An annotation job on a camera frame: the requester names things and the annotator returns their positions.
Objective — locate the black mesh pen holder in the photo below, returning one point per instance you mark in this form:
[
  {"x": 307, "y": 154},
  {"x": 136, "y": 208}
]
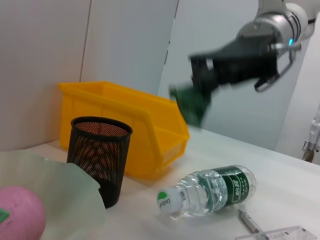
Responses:
[{"x": 100, "y": 155}]

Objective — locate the pale green glass fruit plate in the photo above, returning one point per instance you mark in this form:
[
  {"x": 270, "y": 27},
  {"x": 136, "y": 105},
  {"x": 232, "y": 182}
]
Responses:
[{"x": 62, "y": 190}]

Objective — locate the transparent plastic ruler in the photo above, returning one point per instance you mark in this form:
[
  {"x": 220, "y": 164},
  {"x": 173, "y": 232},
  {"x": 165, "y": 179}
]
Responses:
[{"x": 287, "y": 235}]

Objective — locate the yellow plastic bin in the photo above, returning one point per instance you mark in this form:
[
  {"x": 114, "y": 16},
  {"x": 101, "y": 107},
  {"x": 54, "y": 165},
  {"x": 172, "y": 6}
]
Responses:
[{"x": 120, "y": 100}]

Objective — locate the silver ballpoint pen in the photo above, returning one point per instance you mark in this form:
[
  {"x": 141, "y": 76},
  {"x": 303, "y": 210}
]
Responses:
[{"x": 247, "y": 220}]

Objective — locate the pink toy peach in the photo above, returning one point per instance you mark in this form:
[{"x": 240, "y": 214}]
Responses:
[{"x": 22, "y": 215}]

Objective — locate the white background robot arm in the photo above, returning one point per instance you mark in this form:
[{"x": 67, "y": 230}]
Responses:
[{"x": 313, "y": 135}]

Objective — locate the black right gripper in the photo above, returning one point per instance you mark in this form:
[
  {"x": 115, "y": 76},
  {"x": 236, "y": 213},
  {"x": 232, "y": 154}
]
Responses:
[{"x": 245, "y": 62}]

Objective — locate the clear green-label water bottle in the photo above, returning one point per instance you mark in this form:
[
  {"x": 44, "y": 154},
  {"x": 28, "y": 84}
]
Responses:
[{"x": 205, "y": 190}]

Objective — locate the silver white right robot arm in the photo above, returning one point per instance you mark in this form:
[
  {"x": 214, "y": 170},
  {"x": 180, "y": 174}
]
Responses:
[{"x": 280, "y": 22}]

